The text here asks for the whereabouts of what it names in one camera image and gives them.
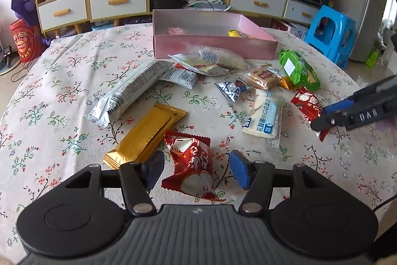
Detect grey refrigerator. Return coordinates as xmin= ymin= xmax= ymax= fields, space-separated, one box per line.
xmin=336 ymin=0 xmax=393 ymax=63

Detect small white snack packet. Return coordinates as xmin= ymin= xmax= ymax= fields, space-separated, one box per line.
xmin=160 ymin=65 xmax=199 ymax=89

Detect floral tablecloth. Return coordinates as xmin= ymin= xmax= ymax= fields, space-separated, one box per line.
xmin=0 ymin=23 xmax=397 ymax=265

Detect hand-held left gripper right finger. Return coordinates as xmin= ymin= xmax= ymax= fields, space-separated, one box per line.
xmin=230 ymin=150 xmax=334 ymax=216

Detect pink cardboard box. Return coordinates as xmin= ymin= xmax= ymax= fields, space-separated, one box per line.
xmin=152 ymin=9 xmax=278 ymax=60

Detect clear bread packet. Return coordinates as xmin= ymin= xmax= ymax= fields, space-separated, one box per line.
xmin=191 ymin=46 xmax=249 ymax=70

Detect orange snack packet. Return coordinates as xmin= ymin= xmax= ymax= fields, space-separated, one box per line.
xmin=278 ymin=76 xmax=297 ymax=92

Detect brown biscuit packet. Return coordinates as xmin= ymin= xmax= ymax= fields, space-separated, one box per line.
xmin=245 ymin=65 xmax=281 ymax=90

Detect blue plastic stool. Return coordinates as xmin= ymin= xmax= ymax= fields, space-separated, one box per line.
xmin=304 ymin=4 xmax=357 ymax=65

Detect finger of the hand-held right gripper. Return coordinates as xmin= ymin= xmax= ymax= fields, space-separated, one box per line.
xmin=350 ymin=74 xmax=397 ymax=104
xmin=311 ymin=100 xmax=352 ymax=133

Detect yellow striped clear packet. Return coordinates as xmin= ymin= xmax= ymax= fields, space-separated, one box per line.
xmin=167 ymin=53 xmax=230 ymax=76

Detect long white snack packet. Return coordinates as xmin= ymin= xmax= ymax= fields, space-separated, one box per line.
xmin=85 ymin=60 xmax=174 ymax=127

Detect gold snack packet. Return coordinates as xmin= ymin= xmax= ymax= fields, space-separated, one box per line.
xmin=104 ymin=103 xmax=187 ymax=170

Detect blue white triangular packet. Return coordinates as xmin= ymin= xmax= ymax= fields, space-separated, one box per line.
xmin=215 ymin=79 xmax=252 ymax=102

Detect red snack packet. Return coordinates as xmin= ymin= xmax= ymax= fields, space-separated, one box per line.
xmin=291 ymin=86 xmax=329 ymax=141
xmin=161 ymin=130 xmax=225 ymax=202

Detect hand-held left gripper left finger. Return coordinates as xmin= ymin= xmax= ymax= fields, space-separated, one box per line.
xmin=64 ymin=151 xmax=165 ymax=217

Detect green snack packet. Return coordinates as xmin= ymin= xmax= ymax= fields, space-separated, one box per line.
xmin=278 ymin=49 xmax=321 ymax=91

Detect purple cloth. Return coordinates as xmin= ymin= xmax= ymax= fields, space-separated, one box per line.
xmin=11 ymin=0 xmax=39 ymax=28

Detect white drawer wooden handle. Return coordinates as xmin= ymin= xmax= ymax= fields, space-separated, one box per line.
xmin=231 ymin=0 xmax=287 ymax=19
xmin=89 ymin=0 xmax=148 ymax=20
xmin=37 ymin=0 xmax=89 ymax=31
xmin=284 ymin=0 xmax=321 ymax=25

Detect pile of papers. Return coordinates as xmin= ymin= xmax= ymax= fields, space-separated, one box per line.
xmin=183 ymin=0 xmax=232 ymax=11

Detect red patterned bag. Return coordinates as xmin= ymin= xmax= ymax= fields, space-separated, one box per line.
xmin=9 ymin=20 xmax=42 ymax=62

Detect white cheese bread packet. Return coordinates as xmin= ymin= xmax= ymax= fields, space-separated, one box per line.
xmin=242 ymin=88 xmax=283 ymax=149

